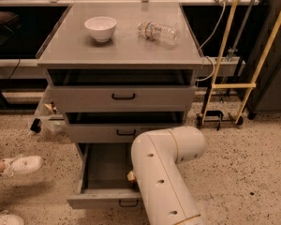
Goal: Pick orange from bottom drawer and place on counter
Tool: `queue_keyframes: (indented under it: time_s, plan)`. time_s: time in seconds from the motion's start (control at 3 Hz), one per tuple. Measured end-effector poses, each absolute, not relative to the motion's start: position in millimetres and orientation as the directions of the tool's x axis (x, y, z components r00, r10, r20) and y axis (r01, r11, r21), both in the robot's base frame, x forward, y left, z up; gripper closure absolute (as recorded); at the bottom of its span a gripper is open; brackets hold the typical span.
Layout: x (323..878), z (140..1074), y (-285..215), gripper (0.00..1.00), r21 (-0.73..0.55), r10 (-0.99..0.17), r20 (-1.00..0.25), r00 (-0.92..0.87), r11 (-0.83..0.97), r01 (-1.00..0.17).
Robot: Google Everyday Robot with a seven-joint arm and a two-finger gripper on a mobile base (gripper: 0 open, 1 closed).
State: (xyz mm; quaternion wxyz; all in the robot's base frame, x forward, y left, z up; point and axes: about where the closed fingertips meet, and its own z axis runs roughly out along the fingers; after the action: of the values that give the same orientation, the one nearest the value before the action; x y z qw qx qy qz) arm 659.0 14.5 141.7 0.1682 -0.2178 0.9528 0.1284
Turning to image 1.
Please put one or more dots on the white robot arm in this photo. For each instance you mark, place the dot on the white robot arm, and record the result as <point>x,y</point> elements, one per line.
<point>155,155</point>

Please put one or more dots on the grey bottom drawer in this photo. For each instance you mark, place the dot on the grey bottom drawer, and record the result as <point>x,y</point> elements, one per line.
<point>103,182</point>

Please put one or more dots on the grey drawer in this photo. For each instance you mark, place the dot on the grey drawer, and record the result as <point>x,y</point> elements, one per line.
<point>103,182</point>
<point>117,127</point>
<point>106,90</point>

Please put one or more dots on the grey middle drawer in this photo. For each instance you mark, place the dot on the grey middle drawer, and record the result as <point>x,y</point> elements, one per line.
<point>117,127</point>

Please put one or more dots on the grey top drawer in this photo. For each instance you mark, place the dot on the grey top drawer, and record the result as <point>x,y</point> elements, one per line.
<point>106,90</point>

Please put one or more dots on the grey drawer cabinet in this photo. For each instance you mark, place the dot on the grey drawer cabinet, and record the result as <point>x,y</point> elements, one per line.
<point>71,45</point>

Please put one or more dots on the clear plastic bin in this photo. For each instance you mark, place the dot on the clear plastic bin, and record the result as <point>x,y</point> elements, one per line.
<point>49,115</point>

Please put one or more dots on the white sneaker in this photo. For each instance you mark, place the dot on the white sneaker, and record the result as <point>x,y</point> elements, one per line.
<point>8,219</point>
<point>22,165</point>

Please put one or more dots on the clear plastic water bottle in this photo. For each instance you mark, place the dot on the clear plastic water bottle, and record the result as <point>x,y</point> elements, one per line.
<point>158,32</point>

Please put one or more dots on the white ceramic bowl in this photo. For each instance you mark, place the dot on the white ceramic bowl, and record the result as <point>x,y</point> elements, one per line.
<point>101,28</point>

